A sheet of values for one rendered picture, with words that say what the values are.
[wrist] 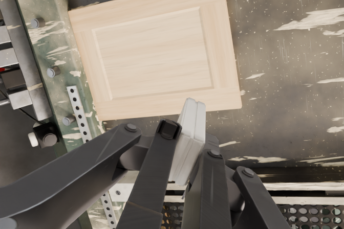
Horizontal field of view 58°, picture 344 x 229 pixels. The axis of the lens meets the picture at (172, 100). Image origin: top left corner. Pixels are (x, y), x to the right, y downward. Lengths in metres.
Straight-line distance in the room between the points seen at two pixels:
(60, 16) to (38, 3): 0.07
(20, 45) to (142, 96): 0.40
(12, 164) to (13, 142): 0.12
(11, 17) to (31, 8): 0.12
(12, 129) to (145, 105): 1.08
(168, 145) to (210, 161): 0.02
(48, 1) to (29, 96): 0.29
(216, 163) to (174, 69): 0.64
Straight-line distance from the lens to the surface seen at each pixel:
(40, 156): 1.85
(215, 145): 0.19
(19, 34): 1.02
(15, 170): 1.86
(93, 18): 0.85
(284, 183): 0.80
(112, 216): 1.04
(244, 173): 0.16
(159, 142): 0.15
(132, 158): 0.16
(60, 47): 0.88
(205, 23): 0.74
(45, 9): 0.89
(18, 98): 1.00
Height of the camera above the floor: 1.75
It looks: 58 degrees down
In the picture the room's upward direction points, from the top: 104 degrees clockwise
